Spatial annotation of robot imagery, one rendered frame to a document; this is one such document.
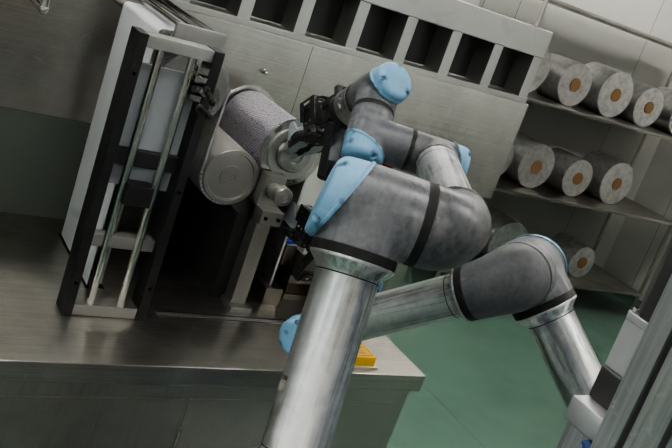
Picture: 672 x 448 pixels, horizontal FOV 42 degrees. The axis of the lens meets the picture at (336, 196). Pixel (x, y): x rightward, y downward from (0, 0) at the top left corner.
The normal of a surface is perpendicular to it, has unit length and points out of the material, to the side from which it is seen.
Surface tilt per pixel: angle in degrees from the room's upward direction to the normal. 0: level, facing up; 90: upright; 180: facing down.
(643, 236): 90
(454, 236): 77
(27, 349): 0
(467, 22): 90
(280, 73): 90
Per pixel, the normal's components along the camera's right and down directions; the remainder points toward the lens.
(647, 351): -0.82, -0.14
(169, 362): 0.32, -0.91
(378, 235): 0.40, 0.00
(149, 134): 0.46, 0.39
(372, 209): 0.12, -0.10
